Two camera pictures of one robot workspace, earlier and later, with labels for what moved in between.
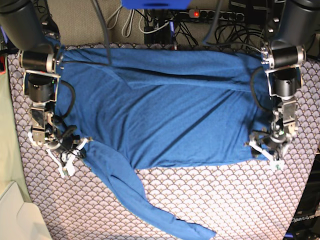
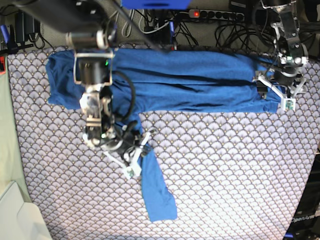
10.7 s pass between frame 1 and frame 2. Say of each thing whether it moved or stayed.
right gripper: moved
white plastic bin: stayed
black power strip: stayed
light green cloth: stayed
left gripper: moved
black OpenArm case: stayed
